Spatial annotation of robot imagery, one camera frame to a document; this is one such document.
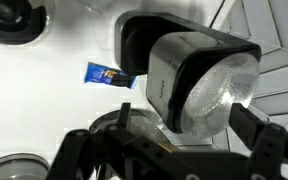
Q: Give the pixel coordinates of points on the glass pitcher steel rim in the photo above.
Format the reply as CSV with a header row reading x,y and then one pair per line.
x,y
14,168

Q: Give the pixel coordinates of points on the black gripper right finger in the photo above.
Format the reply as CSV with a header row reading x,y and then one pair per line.
x,y
270,150

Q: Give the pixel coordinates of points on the black silver coffee machine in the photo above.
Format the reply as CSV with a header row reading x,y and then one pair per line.
x,y
164,66

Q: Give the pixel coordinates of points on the blue packet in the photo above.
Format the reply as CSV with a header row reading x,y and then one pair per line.
x,y
100,75

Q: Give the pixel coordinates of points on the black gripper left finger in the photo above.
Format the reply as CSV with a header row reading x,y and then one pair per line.
x,y
117,156

